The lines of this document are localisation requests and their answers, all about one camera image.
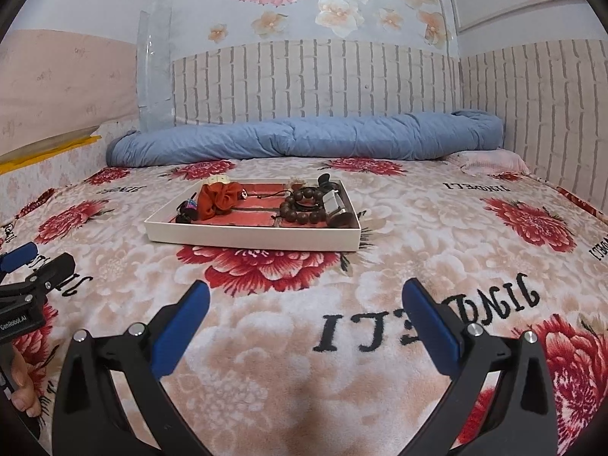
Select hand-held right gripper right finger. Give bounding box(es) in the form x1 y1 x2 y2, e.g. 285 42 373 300
394 278 559 456

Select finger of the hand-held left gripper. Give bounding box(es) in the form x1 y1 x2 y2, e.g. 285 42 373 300
0 241 39 275
0 253 76 306

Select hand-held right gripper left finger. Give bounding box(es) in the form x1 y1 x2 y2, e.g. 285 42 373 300
51 279 212 456

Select white tray with brick liner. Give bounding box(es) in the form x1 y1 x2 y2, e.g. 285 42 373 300
144 177 363 252

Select striped colourful hair clip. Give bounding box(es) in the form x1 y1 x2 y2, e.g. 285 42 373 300
176 197 200 224

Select orange bow hair tie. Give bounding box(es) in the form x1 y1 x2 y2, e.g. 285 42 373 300
197 183 245 222

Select brown wooden bead bracelet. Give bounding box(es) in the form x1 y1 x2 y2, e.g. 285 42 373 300
279 187 328 226

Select person's left hand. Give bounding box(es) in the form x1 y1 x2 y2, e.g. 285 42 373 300
8 342 44 417

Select floral printed blanket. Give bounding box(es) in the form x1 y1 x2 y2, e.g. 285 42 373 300
0 154 608 456

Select yellow edge strip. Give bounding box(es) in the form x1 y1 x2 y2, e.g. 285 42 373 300
0 135 103 174

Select pink pillow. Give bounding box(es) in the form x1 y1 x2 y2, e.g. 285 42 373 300
458 149 532 176

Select rolled blue quilt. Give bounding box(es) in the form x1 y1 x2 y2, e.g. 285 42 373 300
105 110 505 168

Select clear plastic sheet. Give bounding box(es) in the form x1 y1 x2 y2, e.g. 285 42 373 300
137 2 174 131

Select flower wall stickers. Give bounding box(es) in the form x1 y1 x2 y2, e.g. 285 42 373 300
207 0 450 48

